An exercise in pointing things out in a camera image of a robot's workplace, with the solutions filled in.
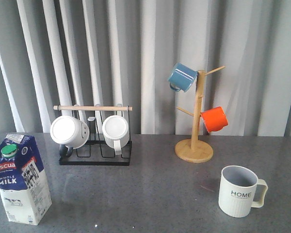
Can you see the white HOME mug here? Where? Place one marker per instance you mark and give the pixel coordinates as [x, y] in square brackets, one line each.
[240, 191]

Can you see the blue white milk carton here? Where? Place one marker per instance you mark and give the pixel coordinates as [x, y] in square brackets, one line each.
[24, 187]

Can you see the white ribbed mug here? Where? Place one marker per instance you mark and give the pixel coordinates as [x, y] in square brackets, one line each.
[116, 133]

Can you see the blue enamel mug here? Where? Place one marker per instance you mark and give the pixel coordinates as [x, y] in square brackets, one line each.
[182, 77]

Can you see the wooden mug tree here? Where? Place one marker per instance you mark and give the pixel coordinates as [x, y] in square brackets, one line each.
[194, 150]

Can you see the orange enamel mug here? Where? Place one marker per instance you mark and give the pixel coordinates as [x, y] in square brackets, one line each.
[214, 119]

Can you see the white smiley mug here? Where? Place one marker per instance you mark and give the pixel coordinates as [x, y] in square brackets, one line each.
[70, 133]

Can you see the grey curtain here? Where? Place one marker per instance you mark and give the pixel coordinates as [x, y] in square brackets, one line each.
[121, 52]

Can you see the black wire mug rack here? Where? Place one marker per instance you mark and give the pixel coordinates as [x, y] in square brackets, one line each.
[95, 151]

